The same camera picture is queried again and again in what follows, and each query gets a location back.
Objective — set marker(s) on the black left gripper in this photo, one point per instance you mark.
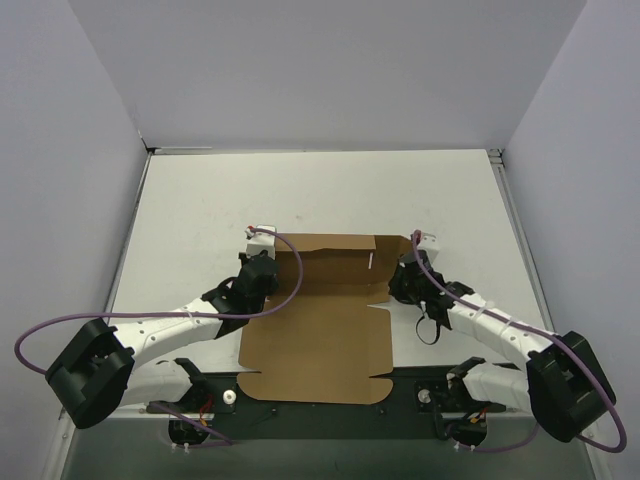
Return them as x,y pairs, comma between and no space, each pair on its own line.
263,267

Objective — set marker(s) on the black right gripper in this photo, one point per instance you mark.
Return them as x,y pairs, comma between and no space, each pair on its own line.
409,275

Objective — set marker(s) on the brown cardboard box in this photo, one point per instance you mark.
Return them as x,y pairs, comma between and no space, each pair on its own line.
327,338

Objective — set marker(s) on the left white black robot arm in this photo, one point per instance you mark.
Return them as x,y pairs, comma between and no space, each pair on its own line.
104,367

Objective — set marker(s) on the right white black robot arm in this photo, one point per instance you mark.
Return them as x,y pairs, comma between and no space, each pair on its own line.
555,378

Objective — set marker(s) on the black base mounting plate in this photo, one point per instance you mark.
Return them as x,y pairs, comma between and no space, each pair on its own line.
418,407

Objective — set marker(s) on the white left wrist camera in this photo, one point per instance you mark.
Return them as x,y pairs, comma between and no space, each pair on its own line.
260,240

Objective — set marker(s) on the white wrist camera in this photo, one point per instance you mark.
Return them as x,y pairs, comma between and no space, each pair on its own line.
260,240
425,245

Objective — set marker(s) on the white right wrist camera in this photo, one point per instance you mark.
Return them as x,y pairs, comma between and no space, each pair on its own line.
425,245

